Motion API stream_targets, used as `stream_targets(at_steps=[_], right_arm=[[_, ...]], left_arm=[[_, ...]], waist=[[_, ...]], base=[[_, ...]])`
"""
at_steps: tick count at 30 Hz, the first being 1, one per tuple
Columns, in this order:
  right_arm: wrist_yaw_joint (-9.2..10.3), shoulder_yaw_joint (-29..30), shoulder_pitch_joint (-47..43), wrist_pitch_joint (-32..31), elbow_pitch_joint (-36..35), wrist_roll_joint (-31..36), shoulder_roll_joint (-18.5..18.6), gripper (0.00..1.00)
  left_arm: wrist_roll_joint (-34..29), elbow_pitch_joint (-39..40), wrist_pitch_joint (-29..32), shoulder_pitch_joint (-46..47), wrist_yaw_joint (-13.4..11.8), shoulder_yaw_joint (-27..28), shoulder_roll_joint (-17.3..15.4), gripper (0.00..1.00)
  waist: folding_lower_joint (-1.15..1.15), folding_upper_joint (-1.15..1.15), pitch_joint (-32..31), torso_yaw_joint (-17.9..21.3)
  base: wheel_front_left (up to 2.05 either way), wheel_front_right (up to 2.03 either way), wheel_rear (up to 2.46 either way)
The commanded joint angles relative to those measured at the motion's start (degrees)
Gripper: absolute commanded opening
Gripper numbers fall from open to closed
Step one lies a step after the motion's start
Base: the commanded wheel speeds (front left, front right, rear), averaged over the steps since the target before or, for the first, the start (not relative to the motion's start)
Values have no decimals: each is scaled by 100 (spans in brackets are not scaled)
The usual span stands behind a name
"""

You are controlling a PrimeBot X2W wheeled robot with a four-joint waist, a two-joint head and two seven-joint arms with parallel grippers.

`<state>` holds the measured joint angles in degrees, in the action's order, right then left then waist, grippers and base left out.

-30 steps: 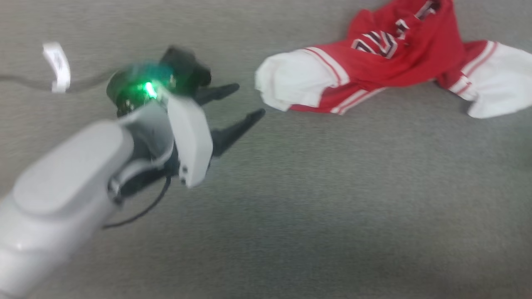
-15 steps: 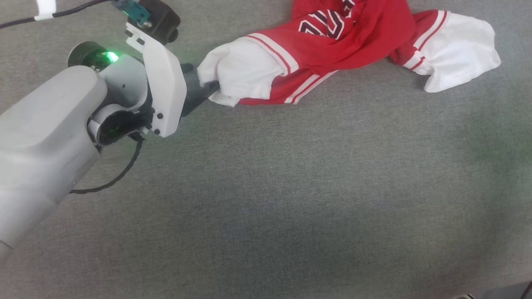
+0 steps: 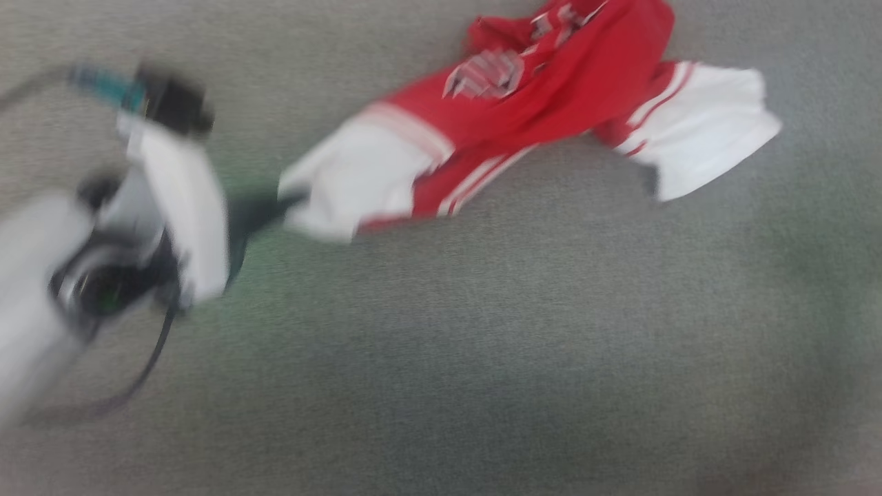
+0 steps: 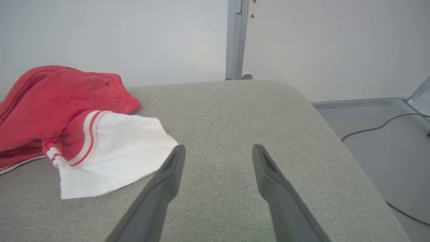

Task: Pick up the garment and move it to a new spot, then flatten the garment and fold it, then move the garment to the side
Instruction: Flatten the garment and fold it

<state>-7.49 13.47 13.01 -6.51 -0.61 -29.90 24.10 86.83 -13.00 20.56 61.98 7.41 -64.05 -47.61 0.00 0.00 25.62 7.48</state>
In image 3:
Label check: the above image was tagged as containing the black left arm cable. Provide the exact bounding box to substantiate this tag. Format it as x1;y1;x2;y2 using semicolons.
28;303;178;422

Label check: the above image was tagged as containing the red white short-sleeved shirt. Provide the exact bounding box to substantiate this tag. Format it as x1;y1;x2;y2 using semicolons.
278;0;783;243

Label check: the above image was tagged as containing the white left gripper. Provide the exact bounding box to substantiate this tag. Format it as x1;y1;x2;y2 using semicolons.
50;114;307;338

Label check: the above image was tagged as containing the grey fabric sofa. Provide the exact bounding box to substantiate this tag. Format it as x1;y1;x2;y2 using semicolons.
0;0;882;496

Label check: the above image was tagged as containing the teal-plug left camera cable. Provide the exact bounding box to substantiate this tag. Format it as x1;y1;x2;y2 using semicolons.
0;62;147;114

